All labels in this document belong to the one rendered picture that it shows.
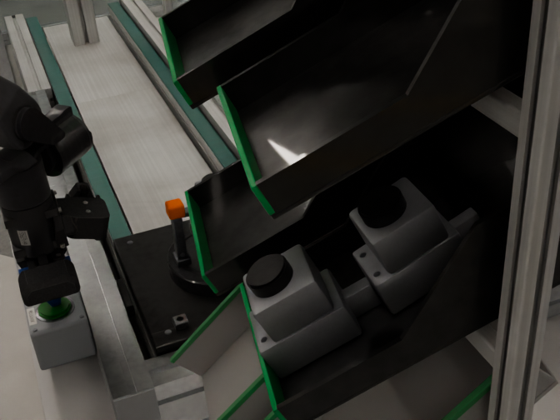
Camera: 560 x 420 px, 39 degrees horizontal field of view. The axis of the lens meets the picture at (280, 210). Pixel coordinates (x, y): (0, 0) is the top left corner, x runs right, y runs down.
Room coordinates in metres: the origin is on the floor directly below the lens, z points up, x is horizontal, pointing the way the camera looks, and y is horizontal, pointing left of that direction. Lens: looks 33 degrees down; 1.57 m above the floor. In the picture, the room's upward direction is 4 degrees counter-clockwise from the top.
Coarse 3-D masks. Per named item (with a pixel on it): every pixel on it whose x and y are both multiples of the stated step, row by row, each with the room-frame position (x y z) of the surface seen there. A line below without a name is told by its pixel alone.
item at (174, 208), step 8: (176, 200) 0.82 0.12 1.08; (168, 208) 0.80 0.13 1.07; (176, 208) 0.80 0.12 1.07; (184, 208) 0.81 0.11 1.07; (168, 216) 0.80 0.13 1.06; (176, 216) 0.80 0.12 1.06; (184, 216) 0.81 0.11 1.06; (176, 224) 0.80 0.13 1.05; (176, 232) 0.80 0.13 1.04; (176, 240) 0.80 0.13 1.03; (184, 240) 0.81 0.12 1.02; (176, 248) 0.81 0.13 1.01; (184, 248) 0.81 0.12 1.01; (184, 256) 0.81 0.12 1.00
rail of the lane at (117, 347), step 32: (32, 96) 1.45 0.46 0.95; (64, 192) 1.07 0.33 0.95; (96, 256) 0.88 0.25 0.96; (96, 288) 0.82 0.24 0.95; (96, 320) 0.74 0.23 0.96; (128, 320) 0.74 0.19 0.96; (128, 352) 0.68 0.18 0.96; (128, 384) 0.64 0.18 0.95; (128, 416) 0.61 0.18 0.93; (160, 416) 0.62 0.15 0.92
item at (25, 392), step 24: (0, 264) 1.02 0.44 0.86; (0, 288) 0.96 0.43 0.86; (0, 312) 0.90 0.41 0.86; (0, 336) 0.85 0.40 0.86; (24, 336) 0.85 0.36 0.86; (0, 360) 0.80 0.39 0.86; (24, 360) 0.80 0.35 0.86; (0, 384) 0.75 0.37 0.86; (24, 384) 0.75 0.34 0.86; (0, 408) 0.71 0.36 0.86; (24, 408) 0.71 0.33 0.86
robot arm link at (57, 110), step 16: (32, 112) 0.76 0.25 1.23; (48, 112) 0.85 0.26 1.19; (64, 112) 0.84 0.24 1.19; (32, 128) 0.76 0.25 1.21; (48, 128) 0.78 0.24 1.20; (64, 128) 0.83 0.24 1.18; (80, 128) 0.84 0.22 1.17; (48, 144) 0.80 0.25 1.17; (64, 144) 0.81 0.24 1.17; (80, 144) 0.83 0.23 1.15; (64, 160) 0.80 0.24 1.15
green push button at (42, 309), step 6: (66, 300) 0.78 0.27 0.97; (42, 306) 0.77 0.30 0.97; (48, 306) 0.77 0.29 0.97; (60, 306) 0.77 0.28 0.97; (66, 306) 0.77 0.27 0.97; (42, 312) 0.76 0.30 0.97; (48, 312) 0.76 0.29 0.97; (54, 312) 0.76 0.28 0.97; (60, 312) 0.76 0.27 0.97; (66, 312) 0.76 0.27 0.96; (48, 318) 0.75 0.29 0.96; (54, 318) 0.75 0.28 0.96
